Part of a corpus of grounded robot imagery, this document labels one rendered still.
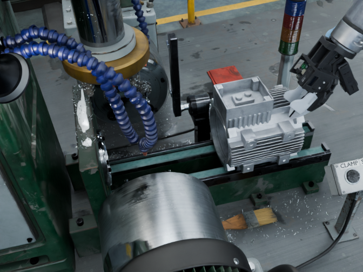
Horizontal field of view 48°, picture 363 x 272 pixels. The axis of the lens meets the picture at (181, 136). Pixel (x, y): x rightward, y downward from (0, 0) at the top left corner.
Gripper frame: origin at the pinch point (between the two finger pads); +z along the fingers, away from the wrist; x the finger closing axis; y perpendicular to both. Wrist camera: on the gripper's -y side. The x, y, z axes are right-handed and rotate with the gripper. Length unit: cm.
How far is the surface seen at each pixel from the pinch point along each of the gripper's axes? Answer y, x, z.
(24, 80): 65, 22, -5
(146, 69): 29.5, -26.6, 14.6
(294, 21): -9.3, -33.1, -12.0
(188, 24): -80, -240, 78
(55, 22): 16, -275, 132
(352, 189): -5.7, 22.0, 1.7
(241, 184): 0.5, 1.3, 25.4
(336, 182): -3.1, 19.7, 2.7
